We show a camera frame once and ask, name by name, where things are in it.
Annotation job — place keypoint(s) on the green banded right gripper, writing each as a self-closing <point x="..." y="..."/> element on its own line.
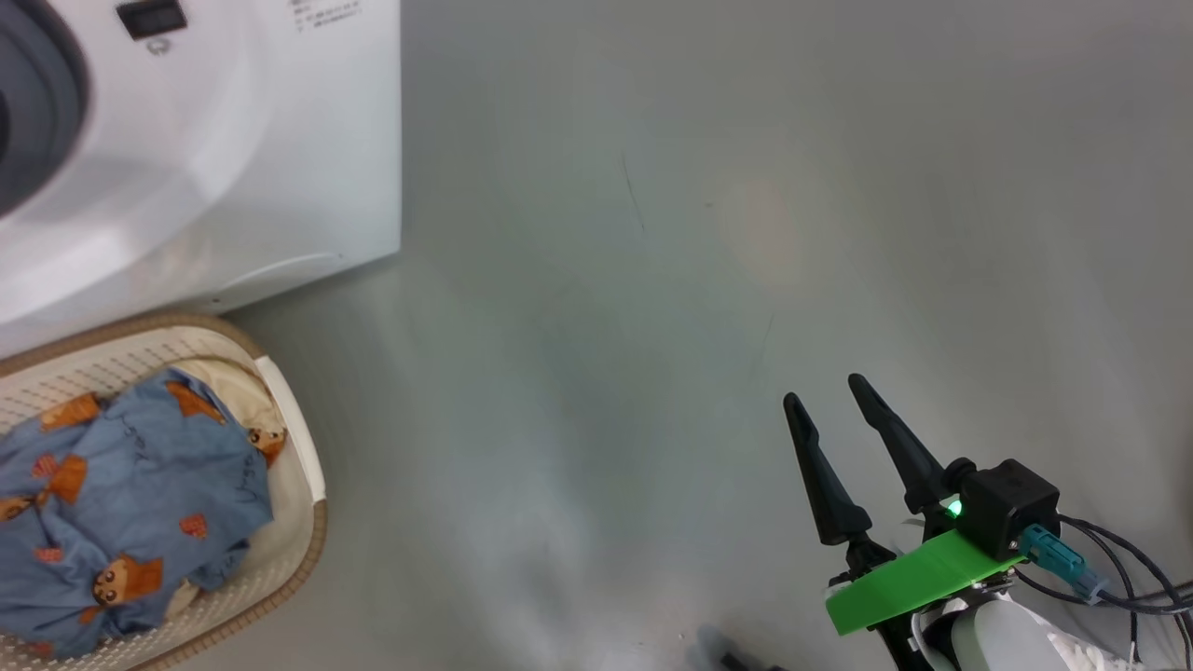
<point x="913" y="578"/>

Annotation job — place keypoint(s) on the blue bear print garment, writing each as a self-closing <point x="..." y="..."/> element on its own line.
<point x="140" y="503"/>

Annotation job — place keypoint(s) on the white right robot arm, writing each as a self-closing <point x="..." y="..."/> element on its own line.
<point x="997" y="643"/>

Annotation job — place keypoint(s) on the white front-load washing machine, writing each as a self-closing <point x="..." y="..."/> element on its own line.
<point x="233" y="168"/>

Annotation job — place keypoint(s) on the cream perforated laundry basket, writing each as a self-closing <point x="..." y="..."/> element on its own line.
<point x="289" y="522"/>

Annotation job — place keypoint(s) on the round drain filter cover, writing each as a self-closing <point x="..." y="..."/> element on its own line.
<point x="280" y="270"/>

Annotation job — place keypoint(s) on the small printed text label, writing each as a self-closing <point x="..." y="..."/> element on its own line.
<point x="326" y="14"/>

